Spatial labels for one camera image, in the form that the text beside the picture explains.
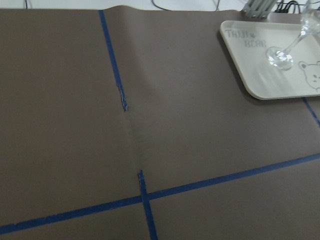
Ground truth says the cream bear print tray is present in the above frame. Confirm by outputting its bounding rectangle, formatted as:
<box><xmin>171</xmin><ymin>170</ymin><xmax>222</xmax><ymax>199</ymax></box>
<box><xmin>219</xmin><ymin>20</ymin><xmax>320</xmax><ymax>101</ymax></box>

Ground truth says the clear wine glass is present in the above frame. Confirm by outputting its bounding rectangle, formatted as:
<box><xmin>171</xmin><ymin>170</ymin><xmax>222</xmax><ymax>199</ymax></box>
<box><xmin>265</xmin><ymin>0</ymin><xmax>320</xmax><ymax>71</ymax></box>

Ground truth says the aluminium frame post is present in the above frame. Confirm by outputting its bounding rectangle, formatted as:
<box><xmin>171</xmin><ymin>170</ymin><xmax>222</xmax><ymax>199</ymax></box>
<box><xmin>241</xmin><ymin>0</ymin><xmax>277</xmax><ymax>19</ymax></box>

